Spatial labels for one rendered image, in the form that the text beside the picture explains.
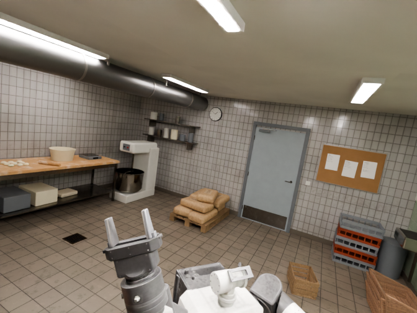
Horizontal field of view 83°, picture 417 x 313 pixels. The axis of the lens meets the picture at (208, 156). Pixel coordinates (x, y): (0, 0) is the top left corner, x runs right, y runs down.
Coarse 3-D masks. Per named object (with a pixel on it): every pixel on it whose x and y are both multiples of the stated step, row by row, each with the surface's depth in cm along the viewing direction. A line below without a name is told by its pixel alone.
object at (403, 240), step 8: (400, 232) 331; (408, 232) 333; (416, 232) 339; (400, 240) 324; (408, 240) 310; (416, 240) 308; (408, 248) 310; (416, 248) 307; (416, 256) 324; (408, 280) 330
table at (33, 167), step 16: (0, 160) 379; (16, 160) 393; (32, 160) 408; (48, 160) 424; (80, 160) 459; (96, 160) 480; (112, 160) 502; (0, 176) 326; (16, 176) 343; (32, 176) 363; (80, 192) 478; (96, 192) 492; (112, 192) 514; (32, 208) 378
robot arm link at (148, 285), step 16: (128, 240) 53; (144, 240) 50; (160, 240) 52; (112, 256) 49; (128, 256) 49; (144, 256) 49; (128, 272) 49; (144, 272) 49; (160, 272) 52; (128, 288) 48; (144, 288) 48; (160, 288) 50; (128, 304) 48; (144, 304) 48
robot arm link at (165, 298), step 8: (168, 288) 56; (160, 296) 50; (168, 296) 56; (152, 304) 48; (160, 304) 49; (168, 304) 55; (128, 312) 49; (136, 312) 48; (144, 312) 48; (152, 312) 48; (160, 312) 50; (168, 312) 52
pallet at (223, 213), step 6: (222, 210) 522; (228, 210) 530; (174, 216) 460; (180, 216) 454; (216, 216) 481; (222, 216) 518; (186, 222) 448; (192, 222) 442; (210, 222) 447; (216, 222) 479; (204, 228) 432; (210, 228) 452
